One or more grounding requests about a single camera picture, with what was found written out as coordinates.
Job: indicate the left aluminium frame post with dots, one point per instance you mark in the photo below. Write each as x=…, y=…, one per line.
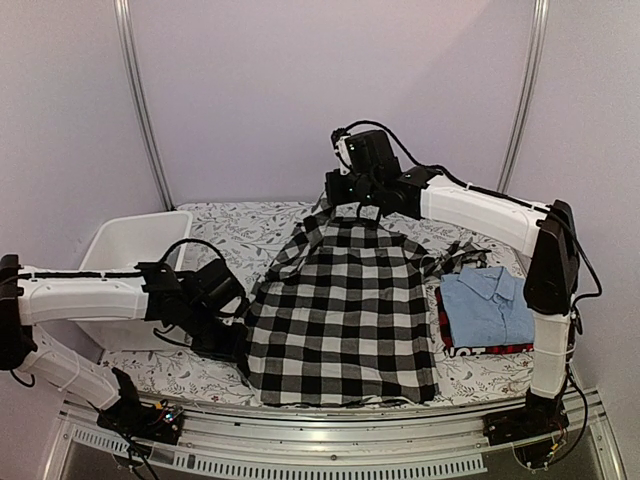
x=133, y=73

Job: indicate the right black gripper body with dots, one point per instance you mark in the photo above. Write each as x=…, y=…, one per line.
x=364, y=190

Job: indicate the floral white tablecloth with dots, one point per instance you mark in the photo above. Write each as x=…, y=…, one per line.
x=250, y=235

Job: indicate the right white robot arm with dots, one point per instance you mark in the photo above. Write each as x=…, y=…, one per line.
x=545, y=235

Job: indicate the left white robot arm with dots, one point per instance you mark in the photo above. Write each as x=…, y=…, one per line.
x=30, y=297

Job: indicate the folded red black shirt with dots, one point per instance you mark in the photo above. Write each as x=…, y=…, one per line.
x=454, y=351

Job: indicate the right aluminium frame post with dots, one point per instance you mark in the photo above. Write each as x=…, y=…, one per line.
x=534, y=56

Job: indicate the black white plaid shirt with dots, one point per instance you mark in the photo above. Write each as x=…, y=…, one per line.
x=342, y=317

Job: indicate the white plastic bin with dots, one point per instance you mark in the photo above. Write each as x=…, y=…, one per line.
x=122, y=243

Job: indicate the aluminium front rail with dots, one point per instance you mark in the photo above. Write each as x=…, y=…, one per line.
x=239, y=442

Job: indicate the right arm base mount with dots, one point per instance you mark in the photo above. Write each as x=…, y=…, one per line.
x=541, y=424

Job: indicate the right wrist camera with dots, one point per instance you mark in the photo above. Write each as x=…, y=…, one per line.
x=368, y=152

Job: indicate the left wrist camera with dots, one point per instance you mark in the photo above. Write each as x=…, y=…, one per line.
x=218, y=289

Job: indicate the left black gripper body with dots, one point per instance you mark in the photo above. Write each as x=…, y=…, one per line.
x=208, y=339

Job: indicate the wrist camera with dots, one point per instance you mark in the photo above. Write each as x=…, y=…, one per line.
x=368, y=152
x=218, y=289

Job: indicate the aluminium frame post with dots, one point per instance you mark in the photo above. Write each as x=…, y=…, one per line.
x=534, y=56
x=133, y=73

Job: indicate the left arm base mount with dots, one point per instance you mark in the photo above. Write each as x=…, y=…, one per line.
x=159, y=422

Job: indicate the folded light blue shirt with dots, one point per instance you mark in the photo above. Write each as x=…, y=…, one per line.
x=486, y=308

